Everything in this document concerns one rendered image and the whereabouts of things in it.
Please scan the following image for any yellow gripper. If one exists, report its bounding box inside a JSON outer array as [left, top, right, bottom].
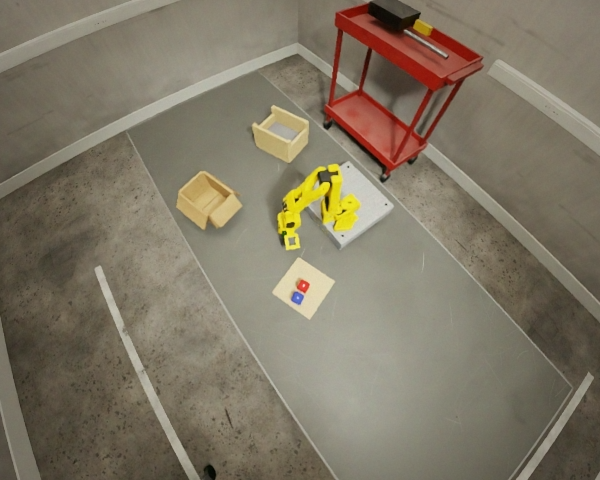
[[277, 213, 301, 250]]

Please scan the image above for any beige flat mat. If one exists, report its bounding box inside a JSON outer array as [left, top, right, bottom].
[[272, 257, 334, 320]]

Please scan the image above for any red die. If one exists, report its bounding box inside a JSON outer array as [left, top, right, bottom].
[[297, 279, 310, 294]]

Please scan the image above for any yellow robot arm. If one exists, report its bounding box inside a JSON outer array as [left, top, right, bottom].
[[281, 164, 359, 232]]

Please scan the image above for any blue die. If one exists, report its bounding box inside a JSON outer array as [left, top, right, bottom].
[[291, 292, 304, 306]]

